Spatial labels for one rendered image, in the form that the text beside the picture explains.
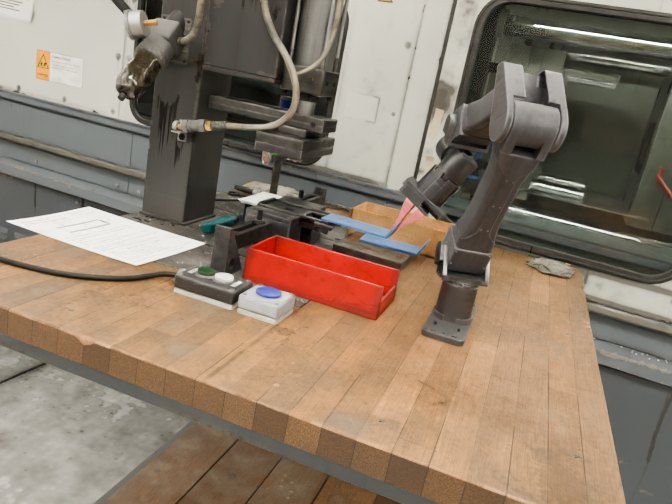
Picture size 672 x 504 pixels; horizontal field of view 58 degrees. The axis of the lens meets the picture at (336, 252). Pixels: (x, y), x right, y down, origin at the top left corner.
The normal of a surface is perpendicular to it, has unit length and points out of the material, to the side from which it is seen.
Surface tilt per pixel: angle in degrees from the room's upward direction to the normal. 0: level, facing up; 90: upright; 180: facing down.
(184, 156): 90
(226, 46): 90
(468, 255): 117
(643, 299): 90
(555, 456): 0
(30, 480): 0
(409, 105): 90
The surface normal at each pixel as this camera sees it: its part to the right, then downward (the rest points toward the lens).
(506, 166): -0.02, 0.70
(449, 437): 0.18, -0.94
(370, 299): -0.33, 0.21
